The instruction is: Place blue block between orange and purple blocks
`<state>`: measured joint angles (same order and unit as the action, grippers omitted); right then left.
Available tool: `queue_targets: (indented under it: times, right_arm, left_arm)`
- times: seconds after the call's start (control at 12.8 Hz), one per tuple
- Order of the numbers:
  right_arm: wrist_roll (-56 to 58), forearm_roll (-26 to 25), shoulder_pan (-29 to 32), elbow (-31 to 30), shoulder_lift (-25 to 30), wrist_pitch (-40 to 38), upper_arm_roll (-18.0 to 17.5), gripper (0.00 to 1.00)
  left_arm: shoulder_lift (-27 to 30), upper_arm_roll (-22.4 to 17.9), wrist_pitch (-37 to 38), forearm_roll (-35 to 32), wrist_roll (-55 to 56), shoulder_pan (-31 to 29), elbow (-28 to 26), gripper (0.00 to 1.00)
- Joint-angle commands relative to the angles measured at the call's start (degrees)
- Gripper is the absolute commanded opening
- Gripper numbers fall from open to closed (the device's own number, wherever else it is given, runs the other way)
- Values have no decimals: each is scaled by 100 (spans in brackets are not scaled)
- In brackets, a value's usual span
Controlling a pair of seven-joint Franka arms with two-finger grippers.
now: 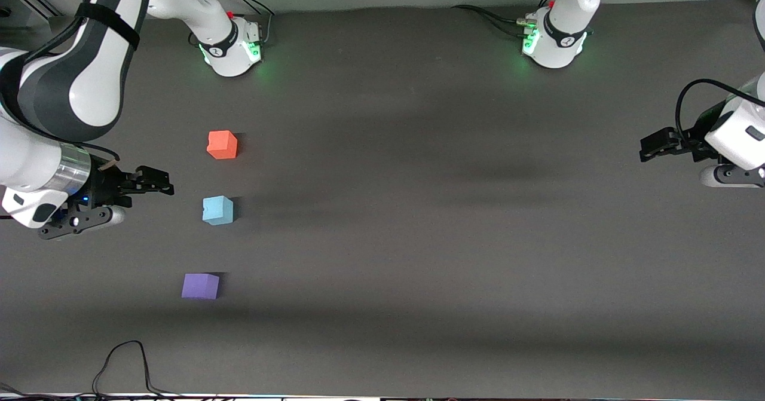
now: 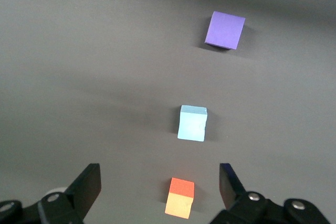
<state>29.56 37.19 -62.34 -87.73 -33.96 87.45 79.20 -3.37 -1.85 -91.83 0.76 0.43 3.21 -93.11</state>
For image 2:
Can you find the purple foam block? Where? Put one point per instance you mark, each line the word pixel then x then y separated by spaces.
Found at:
pixel 224 30

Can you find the orange foam block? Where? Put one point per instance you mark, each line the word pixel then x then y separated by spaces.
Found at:
pixel 179 203

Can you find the light blue foam block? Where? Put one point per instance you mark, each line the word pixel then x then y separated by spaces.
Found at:
pixel 191 127

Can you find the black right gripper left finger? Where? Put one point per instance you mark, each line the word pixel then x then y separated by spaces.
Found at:
pixel 86 182

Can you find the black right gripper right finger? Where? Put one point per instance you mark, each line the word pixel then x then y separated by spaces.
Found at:
pixel 228 182

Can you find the dark grey table mat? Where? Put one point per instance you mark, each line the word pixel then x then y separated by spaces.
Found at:
pixel 105 77

